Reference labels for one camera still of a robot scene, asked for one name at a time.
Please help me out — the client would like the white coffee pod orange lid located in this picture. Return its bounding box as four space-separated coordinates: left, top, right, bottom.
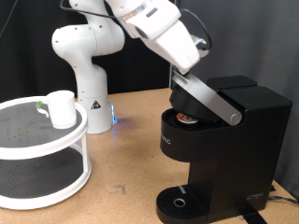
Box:
176 111 199 125

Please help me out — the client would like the white two-tier turntable shelf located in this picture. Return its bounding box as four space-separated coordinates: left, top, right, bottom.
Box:
0 95 93 211

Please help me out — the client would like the braided power cable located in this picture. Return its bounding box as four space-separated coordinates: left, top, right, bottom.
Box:
267 195 299 205

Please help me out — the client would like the black Keurig coffee machine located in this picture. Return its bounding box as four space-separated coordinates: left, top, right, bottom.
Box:
155 70 293 224

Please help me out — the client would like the black Keurig drip tray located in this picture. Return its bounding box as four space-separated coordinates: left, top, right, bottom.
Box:
155 184 213 224

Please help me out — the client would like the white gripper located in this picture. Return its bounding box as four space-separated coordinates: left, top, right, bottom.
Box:
146 20 201 75

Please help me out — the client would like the white mug with green-marked handle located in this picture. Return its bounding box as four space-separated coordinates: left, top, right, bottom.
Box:
35 90 78 130

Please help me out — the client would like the black tape strip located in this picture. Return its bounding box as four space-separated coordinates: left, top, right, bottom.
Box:
239 211 269 224

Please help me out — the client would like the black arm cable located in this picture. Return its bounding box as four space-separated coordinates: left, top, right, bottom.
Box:
59 0 213 52

